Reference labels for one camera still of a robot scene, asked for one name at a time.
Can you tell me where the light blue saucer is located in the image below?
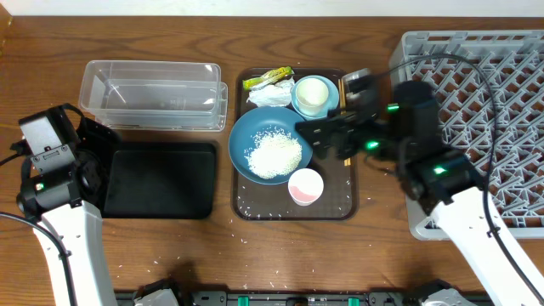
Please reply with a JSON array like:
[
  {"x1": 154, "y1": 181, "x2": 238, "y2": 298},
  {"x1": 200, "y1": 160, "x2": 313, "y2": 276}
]
[{"x1": 292, "y1": 75, "x2": 339, "y2": 121}]

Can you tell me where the pink cup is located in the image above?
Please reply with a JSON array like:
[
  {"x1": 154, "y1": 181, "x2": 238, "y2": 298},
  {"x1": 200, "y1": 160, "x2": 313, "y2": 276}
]
[{"x1": 288, "y1": 168, "x2": 324, "y2": 207}]

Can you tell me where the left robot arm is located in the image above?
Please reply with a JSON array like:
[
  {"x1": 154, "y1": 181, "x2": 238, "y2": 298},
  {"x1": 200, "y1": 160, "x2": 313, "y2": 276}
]
[{"x1": 11, "y1": 104, "x2": 120, "y2": 305}]

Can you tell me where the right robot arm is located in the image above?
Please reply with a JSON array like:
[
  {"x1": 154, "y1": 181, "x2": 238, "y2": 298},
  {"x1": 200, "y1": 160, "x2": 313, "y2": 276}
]
[{"x1": 295, "y1": 81, "x2": 543, "y2": 305}]

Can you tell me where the grey dishwasher rack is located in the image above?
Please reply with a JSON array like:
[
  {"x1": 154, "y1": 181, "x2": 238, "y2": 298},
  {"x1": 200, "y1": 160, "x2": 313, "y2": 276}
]
[{"x1": 389, "y1": 30, "x2": 543, "y2": 239}]

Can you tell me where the right wooden chopstick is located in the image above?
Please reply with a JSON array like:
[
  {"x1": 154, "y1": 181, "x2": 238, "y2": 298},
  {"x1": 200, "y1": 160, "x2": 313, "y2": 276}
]
[{"x1": 340, "y1": 78, "x2": 352, "y2": 167}]

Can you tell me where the wooden chopstick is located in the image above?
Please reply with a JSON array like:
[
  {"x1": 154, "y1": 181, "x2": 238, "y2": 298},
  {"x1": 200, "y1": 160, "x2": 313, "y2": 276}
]
[
  {"x1": 340, "y1": 78, "x2": 352, "y2": 167},
  {"x1": 337, "y1": 78, "x2": 350, "y2": 167}
]

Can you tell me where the pile of white rice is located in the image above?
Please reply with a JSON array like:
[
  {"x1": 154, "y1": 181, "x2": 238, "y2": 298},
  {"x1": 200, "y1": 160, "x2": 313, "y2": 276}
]
[{"x1": 244, "y1": 127, "x2": 303, "y2": 179}]

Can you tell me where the left wooden chopstick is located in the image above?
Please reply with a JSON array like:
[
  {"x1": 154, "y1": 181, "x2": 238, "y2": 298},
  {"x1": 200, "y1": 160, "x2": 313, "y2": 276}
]
[{"x1": 337, "y1": 78, "x2": 350, "y2": 167}]

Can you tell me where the dark blue plate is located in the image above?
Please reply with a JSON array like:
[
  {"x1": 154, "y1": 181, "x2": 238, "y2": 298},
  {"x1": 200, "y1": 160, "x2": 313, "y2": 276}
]
[{"x1": 228, "y1": 106, "x2": 313, "y2": 185}]

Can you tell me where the crumpled white tissue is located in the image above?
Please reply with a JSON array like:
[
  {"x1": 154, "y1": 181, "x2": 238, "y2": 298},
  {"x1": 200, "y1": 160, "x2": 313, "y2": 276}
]
[{"x1": 246, "y1": 78, "x2": 295, "y2": 107}]

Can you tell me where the dark brown serving tray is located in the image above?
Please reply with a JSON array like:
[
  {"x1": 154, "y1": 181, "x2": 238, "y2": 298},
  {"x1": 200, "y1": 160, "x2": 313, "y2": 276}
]
[{"x1": 230, "y1": 66, "x2": 359, "y2": 222}]

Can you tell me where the green yellow snack wrapper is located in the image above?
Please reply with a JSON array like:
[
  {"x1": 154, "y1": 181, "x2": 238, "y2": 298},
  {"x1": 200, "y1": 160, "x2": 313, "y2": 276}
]
[{"x1": 242, "y1": 66, "x2": 293, "y2": 90}]

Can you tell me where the clear plastic bin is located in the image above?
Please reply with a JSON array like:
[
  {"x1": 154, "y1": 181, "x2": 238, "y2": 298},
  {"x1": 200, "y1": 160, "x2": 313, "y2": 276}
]
[{"x1": 79, "y1": 60, "x2": 228, "y2": 132}]

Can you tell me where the black plastic bin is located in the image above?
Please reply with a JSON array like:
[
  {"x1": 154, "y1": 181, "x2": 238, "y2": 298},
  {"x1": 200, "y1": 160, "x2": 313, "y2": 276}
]
[{"x1": 101, "y1": 142, "x2": 217, "y2": 219}]

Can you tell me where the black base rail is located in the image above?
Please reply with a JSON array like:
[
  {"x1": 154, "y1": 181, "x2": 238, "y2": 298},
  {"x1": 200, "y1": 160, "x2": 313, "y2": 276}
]
[{"x1": 115, "y1": 279, "x2": 493, "y2": 306}]

